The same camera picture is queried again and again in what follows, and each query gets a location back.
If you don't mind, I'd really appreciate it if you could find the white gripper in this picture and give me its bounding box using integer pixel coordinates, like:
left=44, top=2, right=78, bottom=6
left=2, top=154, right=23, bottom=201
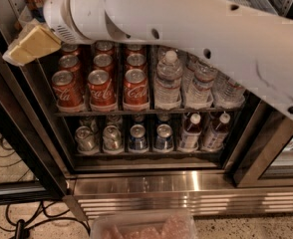
left=2, top=0, right=87, bottom=66

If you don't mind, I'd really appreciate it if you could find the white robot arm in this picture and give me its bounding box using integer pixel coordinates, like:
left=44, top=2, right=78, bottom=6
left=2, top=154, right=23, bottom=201
left=3, top=0, right=293, bottom=120

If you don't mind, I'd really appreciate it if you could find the back left coca-cola can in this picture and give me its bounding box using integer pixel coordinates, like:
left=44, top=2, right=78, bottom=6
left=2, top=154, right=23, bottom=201
left=61, top=43, right=81, bottom=56

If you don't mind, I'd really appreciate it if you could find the coca-cola can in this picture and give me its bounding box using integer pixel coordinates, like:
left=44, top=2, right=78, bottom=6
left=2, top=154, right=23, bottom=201
left=61, top=43, right=81, bottom=56
left=95, top=41, right=115, bottom=57
left=124, top=69, right=147, bottom=105
left=58, top=54, right=86, bottom=95
left=125, top=53, right=147, bottom=72
left=93, top=54, right=115, bottom=79
left=88, top=70, right=116, bottom=107
left=125, top=44, right=146, bottom=56
left=52, top=70, right=83, bottom=108

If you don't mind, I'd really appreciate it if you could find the middle left coca-cola can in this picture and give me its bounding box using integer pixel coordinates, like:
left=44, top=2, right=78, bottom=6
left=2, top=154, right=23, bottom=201
left=58, top=54, right=86, bottom=95

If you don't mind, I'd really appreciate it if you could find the front left coca-cola can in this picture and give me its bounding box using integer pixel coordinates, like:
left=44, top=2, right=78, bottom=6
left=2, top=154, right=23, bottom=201
left=52, top=70, right=83, bottom=108

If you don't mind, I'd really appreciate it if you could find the middle centre coca-cola can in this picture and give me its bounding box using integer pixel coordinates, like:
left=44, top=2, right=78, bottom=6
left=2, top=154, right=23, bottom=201
left=93, top=54, right=115, bottom=79

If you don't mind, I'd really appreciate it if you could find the back centre coca-cola can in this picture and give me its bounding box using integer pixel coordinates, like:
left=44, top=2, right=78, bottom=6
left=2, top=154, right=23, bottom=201
left=95, top=41, right=115, bottom=57

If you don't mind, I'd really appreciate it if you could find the front middle coca-cola can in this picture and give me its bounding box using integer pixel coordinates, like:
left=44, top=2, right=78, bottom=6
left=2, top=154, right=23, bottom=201
left=88, top=70, right=116, bottom=107

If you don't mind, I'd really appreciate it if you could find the back right coca-cola can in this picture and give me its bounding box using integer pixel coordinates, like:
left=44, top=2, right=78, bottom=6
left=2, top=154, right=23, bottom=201
left=125, top=44, right=146, bottom=56

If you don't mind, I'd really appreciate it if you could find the middle right coca-cola can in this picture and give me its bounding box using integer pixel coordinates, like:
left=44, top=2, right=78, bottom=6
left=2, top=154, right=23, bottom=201
left=125, top=53, right=147, bottom=72

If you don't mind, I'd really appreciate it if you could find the front right coca-cola can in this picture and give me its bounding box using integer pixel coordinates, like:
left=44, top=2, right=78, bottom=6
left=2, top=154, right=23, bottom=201
left=124, top=69, right=147, bottom=105

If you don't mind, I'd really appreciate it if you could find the silver can front left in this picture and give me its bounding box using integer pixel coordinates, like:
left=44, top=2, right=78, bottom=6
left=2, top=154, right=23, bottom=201
left=75, top=125, right=97, bottom=151

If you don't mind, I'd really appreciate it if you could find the silver can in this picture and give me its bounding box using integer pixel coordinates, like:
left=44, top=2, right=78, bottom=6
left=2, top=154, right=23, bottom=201
left=103, top=125, right=122, bottom=150
left=75, top=125, right=97, bottom=151

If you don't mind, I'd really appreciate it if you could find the stainless steel fridge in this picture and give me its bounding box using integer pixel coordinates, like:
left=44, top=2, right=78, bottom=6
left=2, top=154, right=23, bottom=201
left=0, top=0, right=293, bottom=219

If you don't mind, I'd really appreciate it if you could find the blue can front left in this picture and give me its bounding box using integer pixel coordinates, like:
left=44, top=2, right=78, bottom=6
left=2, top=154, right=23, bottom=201
left=129, top=124, right=147, bottom=150

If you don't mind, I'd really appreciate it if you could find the blue can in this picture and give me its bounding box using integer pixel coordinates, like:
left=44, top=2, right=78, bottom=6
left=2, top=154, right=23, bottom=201
left=154, top=123, right=173, bottom=150
left=129, top=124, right=147, bottom=150

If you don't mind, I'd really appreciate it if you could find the blue can front right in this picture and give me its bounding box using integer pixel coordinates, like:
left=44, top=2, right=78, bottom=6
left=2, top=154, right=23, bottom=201
left=154, top=123, right=173, bottom=150

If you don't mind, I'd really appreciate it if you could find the front left water bottle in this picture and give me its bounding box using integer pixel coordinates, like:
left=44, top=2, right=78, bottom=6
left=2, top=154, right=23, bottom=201
left=153, top=50, right=183, bottom=104

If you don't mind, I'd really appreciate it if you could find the water bottle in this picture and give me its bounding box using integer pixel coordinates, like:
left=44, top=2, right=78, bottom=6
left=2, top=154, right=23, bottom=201
left=216, top=73, right=245, bottom=103
left=187, top=63, right=217, bottom=104
left=153, top=50, right=183, bottom=104

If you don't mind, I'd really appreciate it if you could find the front middle water bottle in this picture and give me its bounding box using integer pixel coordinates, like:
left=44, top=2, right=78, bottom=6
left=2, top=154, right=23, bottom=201
left=187, top=63, right=217, bottom=104

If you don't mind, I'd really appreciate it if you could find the brown drink bottle left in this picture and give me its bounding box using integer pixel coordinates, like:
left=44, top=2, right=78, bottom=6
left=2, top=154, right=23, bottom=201
left=179, top=114, right=202, bottom=148

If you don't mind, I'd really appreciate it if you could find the brown drink bottle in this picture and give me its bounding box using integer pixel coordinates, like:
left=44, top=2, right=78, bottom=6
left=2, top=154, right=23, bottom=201
left=202, top=113, right=230, bottom=151
left=179, top=114, right=202, bottom=148

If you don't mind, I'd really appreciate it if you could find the clear plastic food container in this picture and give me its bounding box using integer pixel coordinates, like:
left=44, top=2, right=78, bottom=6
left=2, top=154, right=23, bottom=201
left=90, top=209, right=198, bottom=239

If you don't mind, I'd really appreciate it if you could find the front right water bottle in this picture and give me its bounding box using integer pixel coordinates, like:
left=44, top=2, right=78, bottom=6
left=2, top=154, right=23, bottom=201
left=216, top=73, right=245, bottom=103

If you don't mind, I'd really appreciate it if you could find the brown drink bottle right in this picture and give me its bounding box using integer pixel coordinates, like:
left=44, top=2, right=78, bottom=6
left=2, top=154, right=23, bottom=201
left=202, top=113, right=230, bottom=151

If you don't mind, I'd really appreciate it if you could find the black floor cable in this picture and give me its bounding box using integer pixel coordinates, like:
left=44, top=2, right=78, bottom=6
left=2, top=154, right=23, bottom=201
left=0, top=136, right=91, bottom=239

